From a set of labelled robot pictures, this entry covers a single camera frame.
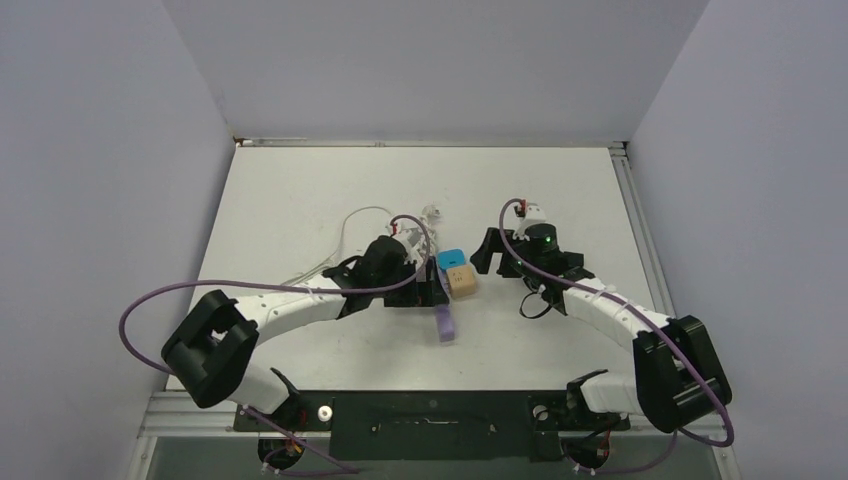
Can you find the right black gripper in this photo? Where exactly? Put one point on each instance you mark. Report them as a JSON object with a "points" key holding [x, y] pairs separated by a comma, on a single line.
{"points": [[493, 244]]}

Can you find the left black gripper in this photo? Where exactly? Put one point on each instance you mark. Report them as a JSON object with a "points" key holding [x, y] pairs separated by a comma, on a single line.
{"points": [[433, 295]]}

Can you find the purple power strip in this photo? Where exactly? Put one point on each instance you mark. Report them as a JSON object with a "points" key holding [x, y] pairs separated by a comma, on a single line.
{"points": [[445, 323]]}

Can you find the orange plug cube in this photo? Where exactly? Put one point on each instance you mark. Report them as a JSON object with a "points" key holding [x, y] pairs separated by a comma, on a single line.
{"points": [[461, 281]]}

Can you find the blue plug cube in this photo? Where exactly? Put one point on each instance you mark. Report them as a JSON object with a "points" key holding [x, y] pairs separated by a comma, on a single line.
{"points": [[452, 258]]}

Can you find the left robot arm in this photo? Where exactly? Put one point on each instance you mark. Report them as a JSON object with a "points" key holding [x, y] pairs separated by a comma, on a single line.
{"points": [[211, 351]]}

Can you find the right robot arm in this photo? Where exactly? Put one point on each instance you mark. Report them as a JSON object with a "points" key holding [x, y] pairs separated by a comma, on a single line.
{"points": [[621, 320]]}

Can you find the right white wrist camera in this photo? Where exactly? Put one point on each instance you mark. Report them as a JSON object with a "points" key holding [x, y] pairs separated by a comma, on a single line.
{"points": [[528, 215]]}

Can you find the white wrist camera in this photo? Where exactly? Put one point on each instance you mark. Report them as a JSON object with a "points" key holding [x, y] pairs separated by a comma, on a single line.
{"points": [[528, 215], [414, 241]]}

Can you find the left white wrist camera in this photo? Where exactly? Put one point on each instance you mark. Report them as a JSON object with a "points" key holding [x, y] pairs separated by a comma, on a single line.
{"points": [[414, 241]]}

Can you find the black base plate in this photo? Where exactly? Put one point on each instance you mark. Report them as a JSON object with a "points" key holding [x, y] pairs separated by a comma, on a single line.
{"points": [[446, 425]]}

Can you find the aluminium frame rail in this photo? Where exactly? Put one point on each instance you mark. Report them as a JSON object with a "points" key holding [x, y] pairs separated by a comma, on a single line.
{"points": [[652, 265]]}

